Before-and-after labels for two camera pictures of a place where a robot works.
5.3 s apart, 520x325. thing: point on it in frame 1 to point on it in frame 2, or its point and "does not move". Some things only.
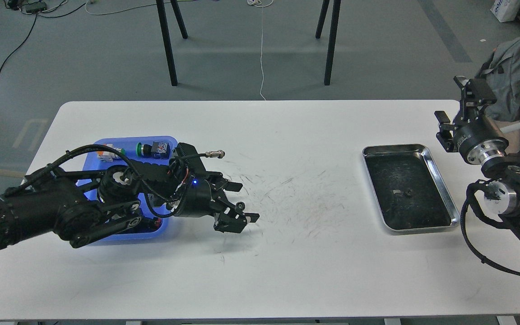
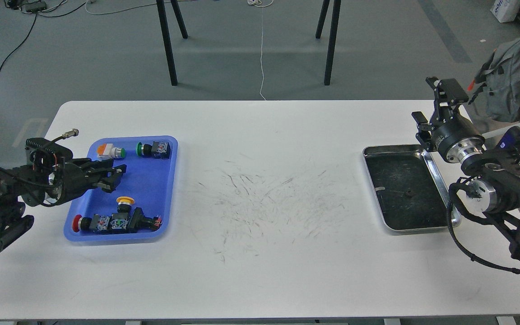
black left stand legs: [165, 35] does not move
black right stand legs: [335, 18] does not move
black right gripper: [477, 138] to [457, 139]
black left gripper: [199, 202] to [67, 182]
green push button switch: [158, 150] does not move
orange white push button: [106, 156] does not move
